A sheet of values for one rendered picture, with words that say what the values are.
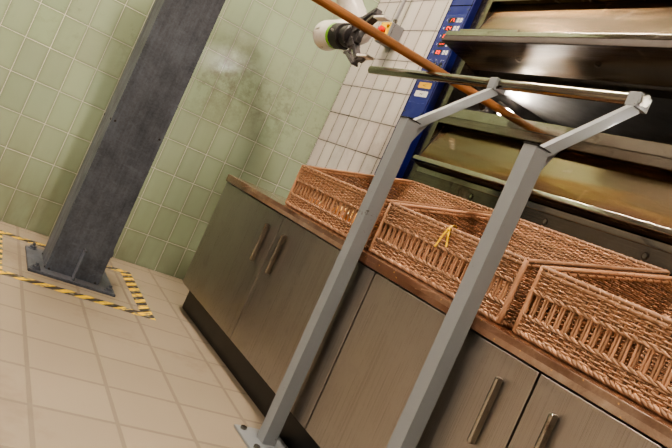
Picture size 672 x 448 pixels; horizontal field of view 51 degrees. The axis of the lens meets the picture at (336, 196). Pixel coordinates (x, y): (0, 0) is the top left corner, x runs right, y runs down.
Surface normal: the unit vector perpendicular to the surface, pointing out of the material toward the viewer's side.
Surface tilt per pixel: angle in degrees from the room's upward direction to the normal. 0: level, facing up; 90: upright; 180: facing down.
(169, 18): 90
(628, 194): 70
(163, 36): 90
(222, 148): 90
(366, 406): 90
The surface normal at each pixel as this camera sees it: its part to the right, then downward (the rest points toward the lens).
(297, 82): 0.45, 0.22
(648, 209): -0.60, -0.64
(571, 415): -0.79, -0.35
